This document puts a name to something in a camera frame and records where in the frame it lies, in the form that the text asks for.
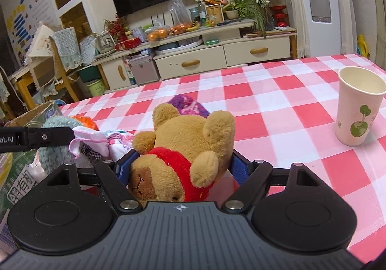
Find brown teddy bear red shirt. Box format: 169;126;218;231
127;103;235;205

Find floral white cloth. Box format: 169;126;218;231
69;126;134;161

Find grey-green crocheted item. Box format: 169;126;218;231
38;115;81;175

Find orange white snack bag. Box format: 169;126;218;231
72;114;99;131

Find red white checkered tablecloth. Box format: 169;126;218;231
61;54;385;262

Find green waste bin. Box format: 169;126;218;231
86;78;107;97

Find purple knit sock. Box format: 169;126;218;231
168;94;209;118

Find wooden chair with lace cover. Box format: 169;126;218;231
10;22;81;110

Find grey storage box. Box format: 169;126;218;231
129;56;160;85

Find cream TV cabinet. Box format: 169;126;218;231
92;19;297;91

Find white paper cup green print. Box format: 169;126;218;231
334;66;385;146

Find bag of oranges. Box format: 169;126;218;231
145;26;169;42

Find red lantern ornament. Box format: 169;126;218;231
270;5;288;27

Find framed picture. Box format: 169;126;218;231
206;3;224;24

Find white standing air conditioner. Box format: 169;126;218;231
290;0;357;58

